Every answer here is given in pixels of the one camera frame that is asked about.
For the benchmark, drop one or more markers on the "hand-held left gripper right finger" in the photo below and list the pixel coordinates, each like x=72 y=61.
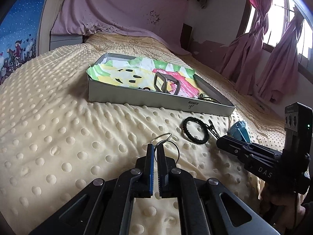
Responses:
x=161 y=173

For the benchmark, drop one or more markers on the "person's right hand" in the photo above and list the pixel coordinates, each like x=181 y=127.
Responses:
x=281 y=204

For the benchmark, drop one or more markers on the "window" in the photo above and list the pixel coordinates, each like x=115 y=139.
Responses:
x=276 y=17

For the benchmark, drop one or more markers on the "colourful printed cloth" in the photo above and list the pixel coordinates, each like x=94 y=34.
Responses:
x=117 y=71

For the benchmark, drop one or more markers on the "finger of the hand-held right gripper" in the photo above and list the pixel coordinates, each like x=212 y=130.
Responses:
x=232 y=148
x=264 y=149

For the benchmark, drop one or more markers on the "grey square buckle frame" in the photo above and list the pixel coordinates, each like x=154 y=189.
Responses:
x=171 y=77

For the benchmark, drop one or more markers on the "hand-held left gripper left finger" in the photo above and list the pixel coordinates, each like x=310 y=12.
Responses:
x=149 y=171

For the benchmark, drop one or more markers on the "beige wooden cabinet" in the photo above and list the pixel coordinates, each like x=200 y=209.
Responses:
x=45 y=22

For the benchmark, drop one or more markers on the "brown wooden board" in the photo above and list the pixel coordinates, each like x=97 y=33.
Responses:
x=187 y=35

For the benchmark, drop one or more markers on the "grey bedside box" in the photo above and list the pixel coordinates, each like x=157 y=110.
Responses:
x=66 y=41

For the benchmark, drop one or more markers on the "blue smartwatch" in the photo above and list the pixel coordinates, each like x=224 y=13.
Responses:
x=238 y=132

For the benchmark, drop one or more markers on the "grey tin box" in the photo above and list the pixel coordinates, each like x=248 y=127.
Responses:
x=137 y=99

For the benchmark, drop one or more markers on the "pink sheet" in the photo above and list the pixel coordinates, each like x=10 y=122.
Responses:
x=117 y=7

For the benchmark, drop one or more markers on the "pink curtain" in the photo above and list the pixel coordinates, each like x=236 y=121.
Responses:
x=244 y=53

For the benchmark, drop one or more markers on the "yellow dotted blanket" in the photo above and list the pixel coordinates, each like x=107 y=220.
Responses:
x=61 y=139

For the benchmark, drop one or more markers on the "blue fabric wardrobe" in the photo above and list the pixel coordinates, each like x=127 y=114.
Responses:
x=22 y=24

